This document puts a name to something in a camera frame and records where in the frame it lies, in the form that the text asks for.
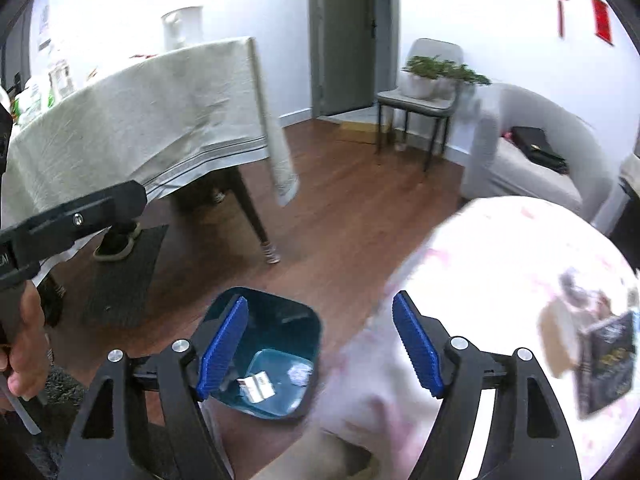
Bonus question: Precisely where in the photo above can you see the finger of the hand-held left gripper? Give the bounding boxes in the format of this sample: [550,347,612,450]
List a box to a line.
[0,180,149,268]

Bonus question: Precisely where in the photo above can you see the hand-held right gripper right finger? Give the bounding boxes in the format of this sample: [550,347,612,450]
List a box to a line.
[392,290,596,480]

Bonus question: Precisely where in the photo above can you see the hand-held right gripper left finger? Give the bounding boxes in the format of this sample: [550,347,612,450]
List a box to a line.
[57,295,249,480]

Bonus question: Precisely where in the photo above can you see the teal plastic trash bin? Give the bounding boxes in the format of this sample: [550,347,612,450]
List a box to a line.
[200,287,323,421]

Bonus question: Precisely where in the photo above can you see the person's left hand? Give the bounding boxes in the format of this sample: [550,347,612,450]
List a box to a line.
[0,284,54,413]

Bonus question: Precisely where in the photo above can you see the dark green shoe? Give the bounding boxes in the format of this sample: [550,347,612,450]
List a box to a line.
[92,220,144,262]

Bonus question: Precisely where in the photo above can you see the white paper scrap in bin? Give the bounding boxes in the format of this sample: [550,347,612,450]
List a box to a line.
[239,374,275,403]

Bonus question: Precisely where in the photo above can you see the dark grey floor mat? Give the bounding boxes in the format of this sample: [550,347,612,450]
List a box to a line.
[82,225,171,331]

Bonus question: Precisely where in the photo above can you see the table with beige tablecloth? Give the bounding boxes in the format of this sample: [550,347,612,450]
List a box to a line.
[0,36,301,241]

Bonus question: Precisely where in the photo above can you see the white plastic bag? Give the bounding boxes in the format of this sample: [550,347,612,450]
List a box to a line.
[320,195,640,480]

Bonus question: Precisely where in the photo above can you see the green and white bottle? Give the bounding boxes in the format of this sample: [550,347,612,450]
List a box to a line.
[14,77,45,127]

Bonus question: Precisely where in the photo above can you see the dark wooden table leg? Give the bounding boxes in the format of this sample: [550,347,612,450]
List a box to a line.
[227,166,281,265]

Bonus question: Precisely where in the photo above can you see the white paper napkin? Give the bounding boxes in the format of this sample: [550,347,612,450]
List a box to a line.
[540,300,587,378]

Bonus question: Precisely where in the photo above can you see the white sofa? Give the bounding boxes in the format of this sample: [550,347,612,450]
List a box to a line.
[460,82,617,221]

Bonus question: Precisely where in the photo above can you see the black printed packet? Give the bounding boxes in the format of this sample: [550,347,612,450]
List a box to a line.
[575,310,640,418]

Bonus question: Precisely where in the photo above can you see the white pitcher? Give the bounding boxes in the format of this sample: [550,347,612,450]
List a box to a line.
[161,6,205,51]

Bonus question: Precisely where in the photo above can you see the tan doormat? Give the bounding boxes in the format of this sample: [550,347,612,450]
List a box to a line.
[332,120,382,145]

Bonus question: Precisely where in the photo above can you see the black bag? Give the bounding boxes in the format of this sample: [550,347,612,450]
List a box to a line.
[509,126,569,175]

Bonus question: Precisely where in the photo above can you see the potted green plant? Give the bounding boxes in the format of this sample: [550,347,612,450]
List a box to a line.
[401,55,453,100]
[435,62,493,102]

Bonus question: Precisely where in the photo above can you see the black side table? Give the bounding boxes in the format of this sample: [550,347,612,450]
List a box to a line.
[376,38,463,172]

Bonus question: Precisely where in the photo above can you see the grey door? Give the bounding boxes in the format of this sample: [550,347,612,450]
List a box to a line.
[307,0,401,117]

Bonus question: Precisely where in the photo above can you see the red wall banner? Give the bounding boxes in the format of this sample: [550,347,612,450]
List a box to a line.
[590,0,614,45]

